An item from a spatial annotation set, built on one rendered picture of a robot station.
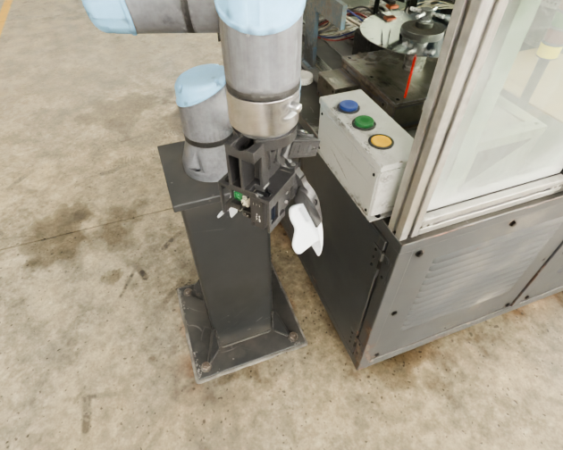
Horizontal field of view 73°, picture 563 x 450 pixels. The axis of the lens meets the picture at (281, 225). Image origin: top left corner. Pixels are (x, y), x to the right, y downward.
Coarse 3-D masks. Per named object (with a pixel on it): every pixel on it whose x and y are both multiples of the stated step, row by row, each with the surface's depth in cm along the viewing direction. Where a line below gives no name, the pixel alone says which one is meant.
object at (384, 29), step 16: (384, 16) 109; (400, 16) 109; (432, 16) 109; (448, 16) 109; (368, 32) 101; (384, 32) 101; (400, 32) 101; (384, 48) 94; (400, 48) 94; (416, 48) 94; (432, 48) 94
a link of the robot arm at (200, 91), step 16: (208, 64) 82; (176, 80) 79; (192, 80) 77; (208, 80) 76; (224, 80) 77; (176, 96) 80; (192, 96) 76; (208, 96) 76; (224, 96) 78; (192, 112) 79; (208, 112) 79; (224, 112) 79; (192, 128) 82; (208, 128) 82; (224, 128) 83
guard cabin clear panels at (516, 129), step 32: (512, 0) 49; (544, 0) 51; (512, 32) 53; (544, 32) 55; (512, 64) 57; (544, 64) 60; (480, 96) 60; (512, 96) 62; (544, 96) 65; (480, 128) 65; (512, 128) 68; (544, 128) 72; (448, 160) 68; (480, 160) 71; (512, 160) 75; (544, 160) 80; (448, 192) 75; (480, 192) 79
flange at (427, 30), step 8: (408, 24) 102; (416, 24) 100; (424, 24) 99; (432, 24) 99; (440, 24) 103; (408, 32) 99; (416, 32) 98; (424, 32) 98; (432, 32) 98; (440, 32) 99
